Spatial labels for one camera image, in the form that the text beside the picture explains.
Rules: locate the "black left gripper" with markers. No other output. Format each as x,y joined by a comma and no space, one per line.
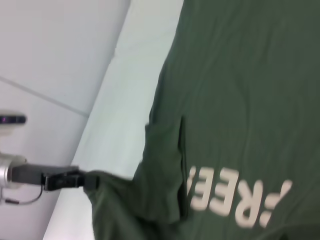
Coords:
30,173

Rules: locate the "dark green FREE t-shirt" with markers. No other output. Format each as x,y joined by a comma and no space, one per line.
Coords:
225,112

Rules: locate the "robot head with black camera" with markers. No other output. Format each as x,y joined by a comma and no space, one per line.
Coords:
12,120

